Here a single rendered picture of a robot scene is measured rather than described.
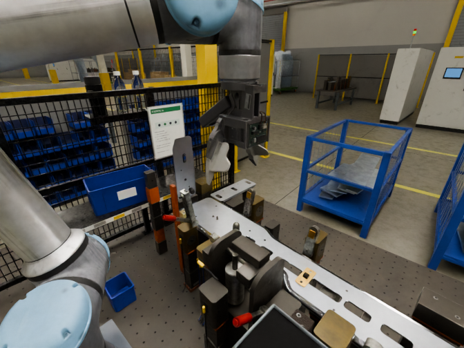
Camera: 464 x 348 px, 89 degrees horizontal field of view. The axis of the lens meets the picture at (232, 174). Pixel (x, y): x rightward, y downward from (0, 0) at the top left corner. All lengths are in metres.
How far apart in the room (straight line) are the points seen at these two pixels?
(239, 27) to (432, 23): 14.36
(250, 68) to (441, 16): 14.36
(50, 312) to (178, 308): 0.77
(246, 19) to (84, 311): 0.53
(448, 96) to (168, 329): 8.15
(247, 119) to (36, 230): 0.42
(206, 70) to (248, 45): 1.22
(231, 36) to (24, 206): 0.44
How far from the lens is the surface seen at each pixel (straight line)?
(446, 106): 8.47
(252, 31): 0.45
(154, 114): 1.42
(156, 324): 1.19
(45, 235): 0.55
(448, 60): 8.41
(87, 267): 0.58
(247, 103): 0.44
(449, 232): 2.67
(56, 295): 0.52
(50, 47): 0.31
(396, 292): 1.46
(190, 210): 0.98
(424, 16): 14.79
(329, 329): 0.73
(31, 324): 0.50
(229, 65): 0.44
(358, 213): 2.96
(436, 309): 0.98
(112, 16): 0.29
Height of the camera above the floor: 1.67
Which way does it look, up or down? 25 degrees down
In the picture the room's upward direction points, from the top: straight up
